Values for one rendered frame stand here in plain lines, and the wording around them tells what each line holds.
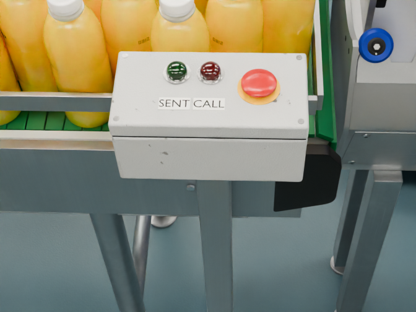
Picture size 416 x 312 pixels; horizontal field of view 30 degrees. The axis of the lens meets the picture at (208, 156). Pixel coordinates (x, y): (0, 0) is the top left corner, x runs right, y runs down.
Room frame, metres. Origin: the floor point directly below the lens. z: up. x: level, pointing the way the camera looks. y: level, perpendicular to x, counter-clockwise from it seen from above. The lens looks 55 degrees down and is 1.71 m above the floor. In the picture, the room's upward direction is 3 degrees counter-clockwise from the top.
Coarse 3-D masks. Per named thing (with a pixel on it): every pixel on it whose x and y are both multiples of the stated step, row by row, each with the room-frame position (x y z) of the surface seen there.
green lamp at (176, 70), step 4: (168, 64) 0.54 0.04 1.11; (172, 64) 0.53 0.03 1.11; (176, 64) 0.53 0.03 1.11; (180, 64) 0.53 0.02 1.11; (184, 64) 0.54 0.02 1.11; (168, 68) 0.53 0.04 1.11; (172, 68) 0.53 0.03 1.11; (176, 68) 0.53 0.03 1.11; (180, 68) 0.53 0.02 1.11; (184, 68) 0.53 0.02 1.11; (168, 72) 0.53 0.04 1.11; (172, 72) 0.53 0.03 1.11; (176, 72) 0.52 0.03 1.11; (180, 72) 0.52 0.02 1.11; (184, 72) 0.53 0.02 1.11; (168, 76) 0.53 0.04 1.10; (172, 76) 0.52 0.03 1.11; (176, 76) 0.52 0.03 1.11; (180, 76) 0.52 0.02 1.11; (184, 76) 0.53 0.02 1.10
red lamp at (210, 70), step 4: (204, 64) 0.53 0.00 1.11; (208, 64) 0.53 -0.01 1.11; (212, 64) 0.53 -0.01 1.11; (216, 64) 0.53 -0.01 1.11; (204, 68) 0.53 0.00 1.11; (208, 68) 0.53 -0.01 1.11; (212, 68) 0.53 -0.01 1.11; (216, 68) 0.53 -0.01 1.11; (200, 72) 0.53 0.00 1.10; (204, 72) 0.52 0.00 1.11; (208, 72) 0.52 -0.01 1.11; (212, 72) 0.52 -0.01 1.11; (216, 72) 0.52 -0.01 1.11; (220, 72) 0.53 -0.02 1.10; (204, 76) 0.52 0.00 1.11; (208, 76) 0.52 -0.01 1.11; (212, 76) 0.52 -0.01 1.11; (216, 76) 0.52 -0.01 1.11
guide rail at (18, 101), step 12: (0, 96) 0.62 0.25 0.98; (12, 96) 0.62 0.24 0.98; (24, 96) 0.61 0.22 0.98; (36, 96) 0.61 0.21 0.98; (48, 96) 0.61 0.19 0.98; (60, 96) 0.61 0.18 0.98; (72, 96) 0.61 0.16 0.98; (84, 96) 0.61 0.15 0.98; (96, 96) 0.61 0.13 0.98; (108, 96) 0.61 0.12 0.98; (312, 96) 0.59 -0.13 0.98; (0, 108) 0.62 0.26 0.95; (12, 108) 0.62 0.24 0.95; (24, 108) 0.62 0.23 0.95; (36, 108) 0.61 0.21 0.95; (48, 108) 0.61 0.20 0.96; (60, 108) 0.61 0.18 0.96; (72, 108) 0.61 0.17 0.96; (84, 108) 0.61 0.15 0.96; (96, 108) 0.61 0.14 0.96; (108, 108) 0.61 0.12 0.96; (312, 108) 0.58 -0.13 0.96
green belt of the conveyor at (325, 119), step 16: (320, 0) 0.84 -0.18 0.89; (320, 16) 0.80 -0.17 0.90; (32, 112) 0.65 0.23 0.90; (48, 112) 0.65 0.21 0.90; (320, 112) 0.62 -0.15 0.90; (0, 128) 0.63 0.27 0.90; (16, 128) 0.63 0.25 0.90; (32, 128) 0.63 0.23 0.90; (48, 128) 0.62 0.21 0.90; (64, 128) 0.62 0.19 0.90; (80, 128) 0.62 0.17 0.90; (96, 128) 0.62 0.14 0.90; (320, 128) 0.60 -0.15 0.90; (336, 144) 0.59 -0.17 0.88
